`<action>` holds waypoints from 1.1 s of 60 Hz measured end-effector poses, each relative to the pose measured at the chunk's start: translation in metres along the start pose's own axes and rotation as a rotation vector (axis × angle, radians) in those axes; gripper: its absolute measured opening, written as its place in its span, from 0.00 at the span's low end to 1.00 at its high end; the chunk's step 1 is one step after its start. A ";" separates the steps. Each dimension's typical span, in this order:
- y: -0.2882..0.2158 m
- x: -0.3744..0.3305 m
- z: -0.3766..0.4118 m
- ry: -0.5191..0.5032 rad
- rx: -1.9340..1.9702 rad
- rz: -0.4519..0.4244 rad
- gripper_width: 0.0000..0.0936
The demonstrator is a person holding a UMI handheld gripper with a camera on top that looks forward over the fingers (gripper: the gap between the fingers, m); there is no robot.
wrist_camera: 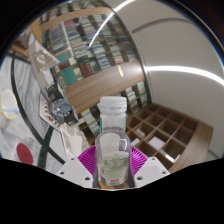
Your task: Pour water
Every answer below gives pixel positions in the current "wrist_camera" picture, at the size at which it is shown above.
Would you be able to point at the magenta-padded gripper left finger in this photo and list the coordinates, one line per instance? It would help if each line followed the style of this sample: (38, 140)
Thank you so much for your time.
(76, 171)

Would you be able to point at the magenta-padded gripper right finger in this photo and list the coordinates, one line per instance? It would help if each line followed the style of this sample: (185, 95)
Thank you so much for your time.
(148, 170)

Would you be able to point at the clear plastic drink bottle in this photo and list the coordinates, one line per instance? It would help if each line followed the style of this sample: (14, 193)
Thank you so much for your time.
(113, 156)

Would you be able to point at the wooden cubby shelf unit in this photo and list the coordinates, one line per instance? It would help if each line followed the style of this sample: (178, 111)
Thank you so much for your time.
(166, 133)

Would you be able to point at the flat round red coaster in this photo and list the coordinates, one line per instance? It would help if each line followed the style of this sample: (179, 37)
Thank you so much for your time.
(24, 154)

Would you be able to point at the narrow book-filled shelf unit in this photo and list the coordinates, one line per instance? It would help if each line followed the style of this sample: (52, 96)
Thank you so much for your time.
(133, 98)

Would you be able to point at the ceiling light strip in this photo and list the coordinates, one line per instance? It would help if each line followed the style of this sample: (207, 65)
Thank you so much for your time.
(186, 70)

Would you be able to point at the white architectural building model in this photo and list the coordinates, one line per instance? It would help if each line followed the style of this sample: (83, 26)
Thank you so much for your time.
(43, 58)

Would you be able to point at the tall book-filled shelf unit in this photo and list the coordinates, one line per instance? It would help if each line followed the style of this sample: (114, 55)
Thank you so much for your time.
(86, 50)

